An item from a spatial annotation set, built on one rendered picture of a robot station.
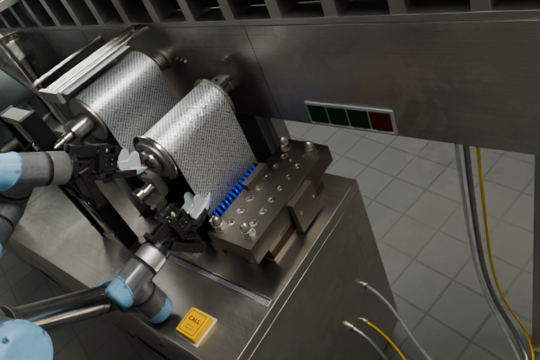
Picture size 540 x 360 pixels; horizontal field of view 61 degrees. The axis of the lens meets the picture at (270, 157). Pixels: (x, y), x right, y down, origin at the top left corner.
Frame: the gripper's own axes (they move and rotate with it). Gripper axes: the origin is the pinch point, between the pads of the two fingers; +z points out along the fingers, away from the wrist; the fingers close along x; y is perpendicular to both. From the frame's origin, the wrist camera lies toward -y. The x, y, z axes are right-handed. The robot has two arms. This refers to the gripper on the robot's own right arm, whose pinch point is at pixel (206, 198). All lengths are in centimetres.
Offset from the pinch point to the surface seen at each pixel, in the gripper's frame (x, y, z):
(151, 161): 4.0, 18.7, -4.9
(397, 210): 5, -113, 86
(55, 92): 29.4, 38.6, -4.3
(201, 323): -12.8, -13.8, -27.1
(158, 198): 8.1, 6.6, -8.1
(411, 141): 20, -116, 138
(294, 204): -21.8, -6.5, 9.7
